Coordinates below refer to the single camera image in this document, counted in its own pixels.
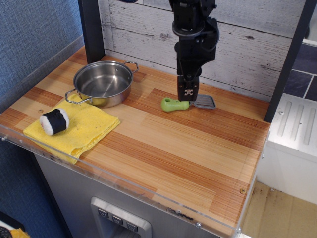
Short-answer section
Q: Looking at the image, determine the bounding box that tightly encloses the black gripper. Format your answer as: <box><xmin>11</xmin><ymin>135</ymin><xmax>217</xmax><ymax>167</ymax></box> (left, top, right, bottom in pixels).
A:
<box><xmin>174</xmin><ymin>17</ymin><xmax>220</xmax><ymax>101</ymax></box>

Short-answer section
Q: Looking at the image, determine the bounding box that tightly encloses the grey control panel with buttons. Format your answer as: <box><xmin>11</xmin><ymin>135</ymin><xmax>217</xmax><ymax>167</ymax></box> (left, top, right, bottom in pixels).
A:
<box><xmin>90</xmin><ymin>197</ymin><xmax>152</xmax><ymax>238</ymax></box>

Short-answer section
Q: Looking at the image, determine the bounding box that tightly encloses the yellow folded cloth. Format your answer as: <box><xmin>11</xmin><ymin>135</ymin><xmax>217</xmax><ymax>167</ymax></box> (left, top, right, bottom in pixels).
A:
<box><xmin>23</xmin><ymin>100</ymin><xmax>120</xmax><ymax>164</ymax></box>

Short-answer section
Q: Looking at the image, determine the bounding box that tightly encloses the stainless steel pot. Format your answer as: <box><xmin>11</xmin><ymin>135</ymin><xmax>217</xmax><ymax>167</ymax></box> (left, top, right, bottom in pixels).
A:
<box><xmin>65</xmin><ymin>61</ymin><xmax>139</xmax><ymax>108</ymax></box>

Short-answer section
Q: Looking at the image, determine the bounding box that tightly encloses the left dark vertical post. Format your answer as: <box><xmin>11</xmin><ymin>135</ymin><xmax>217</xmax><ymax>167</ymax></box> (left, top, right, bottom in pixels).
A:
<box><xmin>78</xmin><ymin>0</ymin><xmax>105</xmax><ymax>64</ymax></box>

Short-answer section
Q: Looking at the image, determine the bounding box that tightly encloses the yellow object bottom left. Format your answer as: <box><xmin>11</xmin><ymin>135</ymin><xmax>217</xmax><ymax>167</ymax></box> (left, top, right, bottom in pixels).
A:
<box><xmin>10</xmin><ymin>229</ymin><xmax>30</xmax><ymax>238</ymax></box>

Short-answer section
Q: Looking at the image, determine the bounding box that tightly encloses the green handled grey spatula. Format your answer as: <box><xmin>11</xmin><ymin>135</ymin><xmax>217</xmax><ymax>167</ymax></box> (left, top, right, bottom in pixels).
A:
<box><xmin>160</xmin><ymin>94</ymin><xmax>216</xmax><ymax>112</ymax></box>

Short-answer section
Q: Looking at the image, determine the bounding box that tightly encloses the plush sushi roll toy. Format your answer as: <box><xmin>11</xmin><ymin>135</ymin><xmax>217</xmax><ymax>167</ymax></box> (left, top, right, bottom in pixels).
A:
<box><xmin>39</xmin><ymin>108</ymin><xmax>69</xmax><ymax>136</ymax></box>

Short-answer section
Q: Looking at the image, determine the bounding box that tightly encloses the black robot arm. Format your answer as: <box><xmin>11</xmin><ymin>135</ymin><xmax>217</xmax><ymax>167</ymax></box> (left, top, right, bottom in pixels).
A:
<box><xmin>169</xmin><ymin>0</ymin><xmax>219</xmax><ymax>101</ymax></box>

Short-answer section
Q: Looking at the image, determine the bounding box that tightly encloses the dark vertical post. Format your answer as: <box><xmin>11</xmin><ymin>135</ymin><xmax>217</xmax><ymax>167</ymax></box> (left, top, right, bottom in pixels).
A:
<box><xmin>78</xmin><ymin>0</ymin><xmax>105</xmax><ymax>64</ymax></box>
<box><xmin>264</xmin><ymin>0</ymin><xmax>317</xmax><ymax>123</ymax></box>

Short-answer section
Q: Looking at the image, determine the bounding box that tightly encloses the right dark vertical post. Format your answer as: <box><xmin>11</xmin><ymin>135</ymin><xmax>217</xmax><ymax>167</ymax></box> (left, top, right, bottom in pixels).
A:
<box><xmin>264</xmin><ymin>0</ymin><xmax>317</xmax><ymax>123</ymax></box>

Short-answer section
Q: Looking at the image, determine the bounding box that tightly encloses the clear acrylic edge guard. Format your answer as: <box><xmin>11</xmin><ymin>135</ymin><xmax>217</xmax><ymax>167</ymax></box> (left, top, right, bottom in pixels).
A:
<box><xmin>0</xmin><ymin>123</ymin><xmax>272</xmax><ymax>236</ymax></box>

